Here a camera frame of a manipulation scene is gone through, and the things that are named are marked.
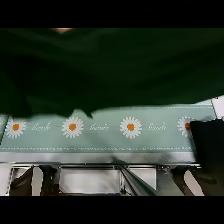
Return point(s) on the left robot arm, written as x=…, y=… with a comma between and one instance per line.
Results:
x=48, y=181

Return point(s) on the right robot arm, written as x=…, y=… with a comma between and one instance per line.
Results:
x=181, y=181

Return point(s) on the silver frame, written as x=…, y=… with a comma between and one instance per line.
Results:
x=90, y=181

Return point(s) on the dark green garment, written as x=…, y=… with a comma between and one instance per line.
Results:
x=110, y=70

